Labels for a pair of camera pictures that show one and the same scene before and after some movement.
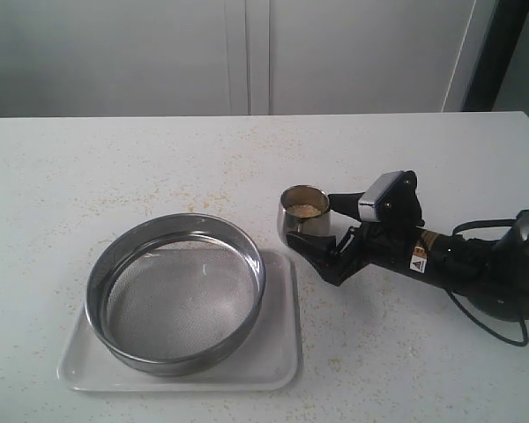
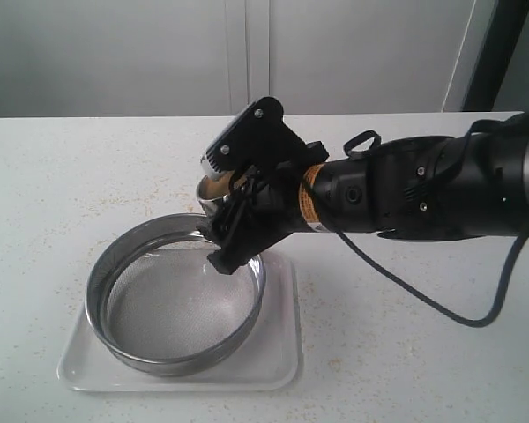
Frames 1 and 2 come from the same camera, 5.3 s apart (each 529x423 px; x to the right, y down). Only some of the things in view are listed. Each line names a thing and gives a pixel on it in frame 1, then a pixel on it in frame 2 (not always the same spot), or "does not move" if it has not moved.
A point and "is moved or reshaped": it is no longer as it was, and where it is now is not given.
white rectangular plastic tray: (268, 359) does not move
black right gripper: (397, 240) → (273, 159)
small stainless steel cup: (303, 209) is moved or reshaped
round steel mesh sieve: (175, 294) does not move
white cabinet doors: (48, 58) does not move
